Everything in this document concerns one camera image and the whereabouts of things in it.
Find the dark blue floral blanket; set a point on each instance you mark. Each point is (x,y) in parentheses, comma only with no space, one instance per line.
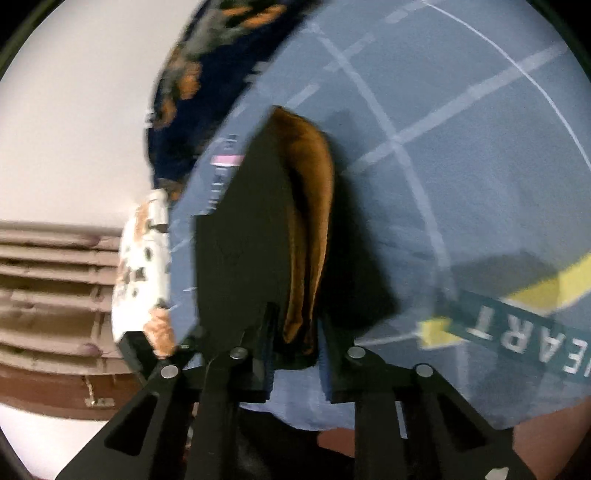
(212,83)

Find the white patterned pillow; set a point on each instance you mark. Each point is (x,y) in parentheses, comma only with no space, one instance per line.
(138,258)

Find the black pants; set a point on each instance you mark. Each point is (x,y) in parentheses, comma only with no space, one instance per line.
(240,230)

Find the blue grid-print bedsheet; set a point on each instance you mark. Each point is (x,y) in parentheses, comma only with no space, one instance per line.
(461,184)

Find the brown slatted wooden panel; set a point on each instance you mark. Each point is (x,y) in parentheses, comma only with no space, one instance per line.
(51,300)

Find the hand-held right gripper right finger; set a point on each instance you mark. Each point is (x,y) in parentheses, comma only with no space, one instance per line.
(331,369)

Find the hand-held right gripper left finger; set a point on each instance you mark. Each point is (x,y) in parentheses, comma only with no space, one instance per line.
(269,355)

